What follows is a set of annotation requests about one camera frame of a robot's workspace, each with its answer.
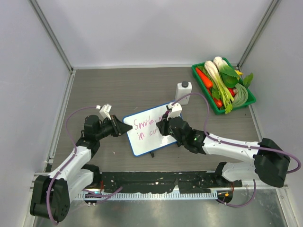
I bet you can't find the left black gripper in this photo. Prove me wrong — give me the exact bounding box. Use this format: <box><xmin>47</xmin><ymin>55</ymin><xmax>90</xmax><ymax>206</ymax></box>
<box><xmin>95</xmin><ymin>114</ymin><xmax>131</xmax><ymax>140</ymax></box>

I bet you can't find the blue framed whiteboard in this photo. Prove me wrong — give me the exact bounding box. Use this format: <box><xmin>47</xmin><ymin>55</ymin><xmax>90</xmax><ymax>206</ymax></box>
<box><xmin>123</xmin><ymin>103</ymin><xmax>177</xmax><ymax>157</ymax></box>

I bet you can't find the white plastic bottle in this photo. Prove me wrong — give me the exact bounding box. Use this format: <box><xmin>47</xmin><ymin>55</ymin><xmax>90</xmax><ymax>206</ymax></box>
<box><xmin>175</xmin><ymin>81</ymin><xmax>192</xmax><ymax>105</ymax></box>

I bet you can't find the red chili toy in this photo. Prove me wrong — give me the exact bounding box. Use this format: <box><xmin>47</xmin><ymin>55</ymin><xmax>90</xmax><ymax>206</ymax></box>
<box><xmin>213</xmin><ymin>98</ymin><xmax>223</xmax><ymax>108</ymax></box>

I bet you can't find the orange toy carrot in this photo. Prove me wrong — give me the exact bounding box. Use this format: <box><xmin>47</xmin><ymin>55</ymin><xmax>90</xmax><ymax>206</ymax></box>
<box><xmin>195</xmin><ymin>68</ymin><xmax>213</xmax><ymax>89</ymax></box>

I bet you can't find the green celery toy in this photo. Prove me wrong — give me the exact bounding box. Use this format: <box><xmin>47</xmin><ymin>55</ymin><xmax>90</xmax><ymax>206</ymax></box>
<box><xmin>211</xmin><ymin>79</ymin><xmax>234</xmax><ymax>114</ymax></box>

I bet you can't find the bok choy toy front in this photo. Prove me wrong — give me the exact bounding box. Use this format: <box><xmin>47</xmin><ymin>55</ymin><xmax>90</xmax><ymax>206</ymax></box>
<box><xmin>204</xmin><ymin>61</ymin><xmax>227</xmax><ymax>89</ymax></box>

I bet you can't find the bok choy toy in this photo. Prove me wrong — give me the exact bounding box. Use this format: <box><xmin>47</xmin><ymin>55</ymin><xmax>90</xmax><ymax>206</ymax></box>
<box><xmin>213</xmin><ymin>56</ymin><xmax>238</xmax><ymax>77</ymax></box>
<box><xmin>204</xmin><ymin>61</ymin><xmax>227</xmax><ymax>89</ymax></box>

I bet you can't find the bok choy toy rear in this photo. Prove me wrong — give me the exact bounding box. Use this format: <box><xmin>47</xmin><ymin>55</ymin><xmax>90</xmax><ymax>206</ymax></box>
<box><xmin>213</xmin><ymin>56</ymin><xmax>238</xmax><ymax>77</ymax></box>

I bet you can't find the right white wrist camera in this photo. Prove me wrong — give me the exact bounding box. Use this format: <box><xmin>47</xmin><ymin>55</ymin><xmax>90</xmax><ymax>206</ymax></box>
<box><xmin>166</xmin><ymin>102</ymin><xmax>182</xmax><ymax>118</ymax></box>

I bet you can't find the whiteboard wire stand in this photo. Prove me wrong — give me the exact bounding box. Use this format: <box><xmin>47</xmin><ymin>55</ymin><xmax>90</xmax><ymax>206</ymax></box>
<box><xmin>150</xmin><ymin>142</ymin><xmax>181</xmax><ymax>158</ymax></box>

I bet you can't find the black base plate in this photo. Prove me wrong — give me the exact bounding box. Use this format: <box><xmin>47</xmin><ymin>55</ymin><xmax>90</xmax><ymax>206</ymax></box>
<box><xmin>100</xmin><ymin>171</ymin><xmax>242</xmax><ymax>194</ymax></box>

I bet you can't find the white slotted cable duct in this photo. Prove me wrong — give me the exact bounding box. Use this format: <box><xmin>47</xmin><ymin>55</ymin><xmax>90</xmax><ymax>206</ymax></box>
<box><xmin>77</xmin><ymin>191</ymin><xmax>218</xmax><ymax>201</ymax></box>

